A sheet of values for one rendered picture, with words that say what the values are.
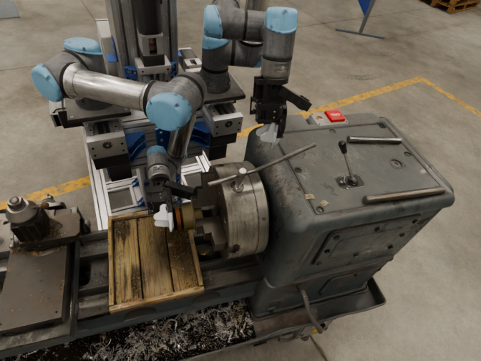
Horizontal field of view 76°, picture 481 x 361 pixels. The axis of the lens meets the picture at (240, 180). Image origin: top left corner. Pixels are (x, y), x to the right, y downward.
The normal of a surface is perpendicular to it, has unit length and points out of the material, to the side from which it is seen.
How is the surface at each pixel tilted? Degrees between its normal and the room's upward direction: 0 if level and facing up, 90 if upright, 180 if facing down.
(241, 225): 54
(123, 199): 0
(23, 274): 0
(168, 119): 90
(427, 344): 0
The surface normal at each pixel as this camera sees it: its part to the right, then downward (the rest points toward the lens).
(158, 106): -0.20, 0.70
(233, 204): 0.24, -0.22
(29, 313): 0.12, -0.66
